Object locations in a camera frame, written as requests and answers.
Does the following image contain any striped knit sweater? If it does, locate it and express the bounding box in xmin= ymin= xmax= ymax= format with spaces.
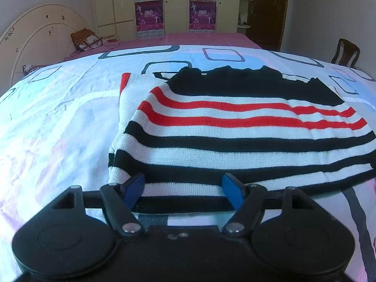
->
xmin=108 ymin=66 xmax=375 ymax=215

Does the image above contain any pink bed cover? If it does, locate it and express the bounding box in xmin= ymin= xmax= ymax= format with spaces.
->
xmin=64 ymin=32 xmax=261 ymax=61

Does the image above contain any orange checked pillow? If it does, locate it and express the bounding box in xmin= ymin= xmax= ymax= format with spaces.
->
xmin=71 ymin=28 xmax=107 ymax=52

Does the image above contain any floral small pillow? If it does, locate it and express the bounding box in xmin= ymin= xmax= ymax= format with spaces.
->
xmin=22 ymin=64 xmax=46 ymax=76

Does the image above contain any cream arched headboard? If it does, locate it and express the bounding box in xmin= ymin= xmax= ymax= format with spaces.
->
xmin=0 ymin=3 xmax=88 ymax=94

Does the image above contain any dark wooden chair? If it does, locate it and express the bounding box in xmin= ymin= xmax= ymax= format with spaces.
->
xmin=331 ymin=38 xmax=361 ymax=68

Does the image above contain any cream yellow wardrobe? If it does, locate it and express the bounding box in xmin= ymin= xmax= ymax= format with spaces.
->
xmin=94 ymin=0 xmax=239 ymax=41

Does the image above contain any dark wooden door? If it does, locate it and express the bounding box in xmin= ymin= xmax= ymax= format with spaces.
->
xmin=246 ymin=0 xmax=288 ymax=51

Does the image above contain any wall shelf with items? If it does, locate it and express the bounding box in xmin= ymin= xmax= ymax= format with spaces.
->
xmin=237 ymin=0 xmax=252 ymax=35

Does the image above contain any left purple wall poster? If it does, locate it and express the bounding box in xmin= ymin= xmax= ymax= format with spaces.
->
xmin=134 ymin=0 xmax=165 ymax=39

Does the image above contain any purple wall poster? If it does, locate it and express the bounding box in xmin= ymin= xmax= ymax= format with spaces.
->
xmin=134 ymin=0 xmax=165 ymax=39
xmin=189 ymin=0 xmax=217 ymax=32

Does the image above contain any right purple wall poster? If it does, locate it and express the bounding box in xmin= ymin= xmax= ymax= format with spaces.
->
xmin=189 ymin=0 xmax=217 ymax=32

